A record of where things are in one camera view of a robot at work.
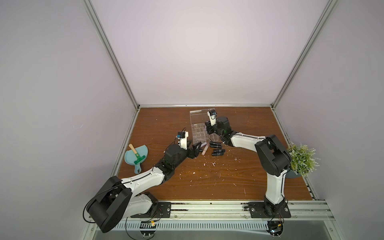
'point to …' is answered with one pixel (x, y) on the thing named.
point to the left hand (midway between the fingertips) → (198, 142)
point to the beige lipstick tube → (205, 148)
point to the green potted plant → (304, 161)
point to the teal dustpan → (130, 157)
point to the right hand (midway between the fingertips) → (207, 118)
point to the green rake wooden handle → (139, 158)
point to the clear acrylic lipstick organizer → (200, 134)
